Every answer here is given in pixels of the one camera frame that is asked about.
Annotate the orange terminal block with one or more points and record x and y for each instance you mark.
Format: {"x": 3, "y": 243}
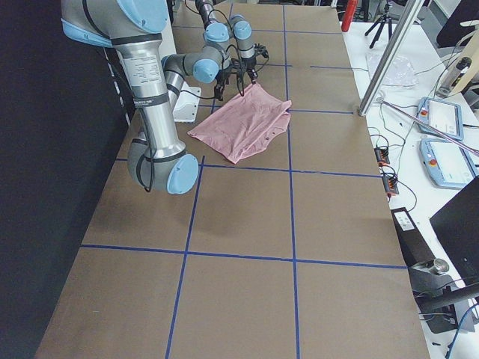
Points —
{"x": 381, "y": 154}
{"x": 389, "y": 181}

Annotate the blue teach pendant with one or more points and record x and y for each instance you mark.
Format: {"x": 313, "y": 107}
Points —
{"x": 441, "y": 115}
{"x": 447, "y": 164}

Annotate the black clamp metal knob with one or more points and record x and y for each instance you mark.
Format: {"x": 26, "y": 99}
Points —
{"x": 442, "y": 301}

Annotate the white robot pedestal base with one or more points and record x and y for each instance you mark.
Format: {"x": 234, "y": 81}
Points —
{"x": 184, "y": 99}

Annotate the near blue teach pendant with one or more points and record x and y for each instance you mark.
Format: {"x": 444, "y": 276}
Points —
{"x": 447, "y": 164}

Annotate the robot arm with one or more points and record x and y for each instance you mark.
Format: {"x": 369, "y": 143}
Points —
{"x": 157, "y": 158}
{"x": 228, "y": 48}

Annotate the black box white label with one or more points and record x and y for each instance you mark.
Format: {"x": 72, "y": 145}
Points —
{"x": 413, "y": 246}

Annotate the black camera tripod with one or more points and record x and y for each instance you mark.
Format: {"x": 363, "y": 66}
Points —
{"x": 379, "y": 24}

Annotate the black office chair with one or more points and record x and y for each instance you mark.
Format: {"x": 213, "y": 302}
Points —
{"x": 452, "y": 31}

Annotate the black monitor corner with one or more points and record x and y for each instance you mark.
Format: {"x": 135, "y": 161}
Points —
{"x": 456, "y": 228}

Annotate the grey cardboard in plastic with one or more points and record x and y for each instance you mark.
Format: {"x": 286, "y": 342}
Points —
{"x": 401, "y": 72}

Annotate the far blue teach pendant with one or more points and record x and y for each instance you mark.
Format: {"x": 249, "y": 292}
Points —
{"x": 441, "y": 115}

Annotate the pink Snoopy t-shirt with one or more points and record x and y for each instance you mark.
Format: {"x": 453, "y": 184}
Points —
{"x": 245, "y": 125}

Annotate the red cylinder object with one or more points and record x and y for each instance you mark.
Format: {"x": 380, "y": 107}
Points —
{"x": 349, "y": 14}

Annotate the near orange terminal block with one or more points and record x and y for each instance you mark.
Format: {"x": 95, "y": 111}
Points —
{"x": 389, "y": 181}

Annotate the aluminium frame post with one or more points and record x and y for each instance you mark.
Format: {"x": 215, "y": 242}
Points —
{"x": 399, "y": 35}

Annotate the far orange terminal block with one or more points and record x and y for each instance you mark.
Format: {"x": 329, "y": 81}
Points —
{"x": 381, "y": 154}

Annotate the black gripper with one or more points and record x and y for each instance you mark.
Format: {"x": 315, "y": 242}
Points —
{"x": 224, "y": 75}
{"x": 248, "y": 66}

